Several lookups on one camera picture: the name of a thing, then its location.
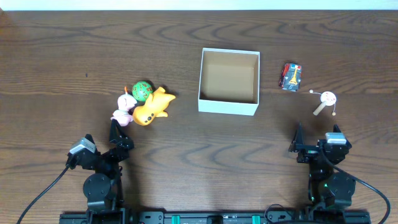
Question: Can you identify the wooden pellet drum toy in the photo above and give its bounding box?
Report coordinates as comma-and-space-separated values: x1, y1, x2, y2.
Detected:
309, 90, 337, 116

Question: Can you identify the orange rubber dog toy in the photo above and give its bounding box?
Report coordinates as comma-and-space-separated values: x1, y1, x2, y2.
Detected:
132, 87, 176, 126

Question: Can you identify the green patterned ball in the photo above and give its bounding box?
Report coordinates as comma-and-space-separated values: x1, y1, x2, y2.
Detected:
132, 81, 153, 101

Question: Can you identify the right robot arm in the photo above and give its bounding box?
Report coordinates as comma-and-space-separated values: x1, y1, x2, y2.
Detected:
289, 125, 356, 218

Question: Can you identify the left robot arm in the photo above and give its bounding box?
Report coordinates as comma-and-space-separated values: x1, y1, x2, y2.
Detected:
66, 119, 134, 212

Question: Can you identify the red grey toy truck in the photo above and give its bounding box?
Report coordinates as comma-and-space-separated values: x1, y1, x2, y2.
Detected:
279, 63, 302, 92

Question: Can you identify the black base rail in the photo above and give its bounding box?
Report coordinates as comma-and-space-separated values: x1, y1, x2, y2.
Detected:
59, 207, 371, 224

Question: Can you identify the pink white bunny figure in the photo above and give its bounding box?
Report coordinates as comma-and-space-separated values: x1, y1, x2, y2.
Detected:
111, 86, 137, 126

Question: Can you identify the white cardboard box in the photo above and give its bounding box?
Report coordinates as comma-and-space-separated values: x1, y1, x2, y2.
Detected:
198, 48, 261, 116

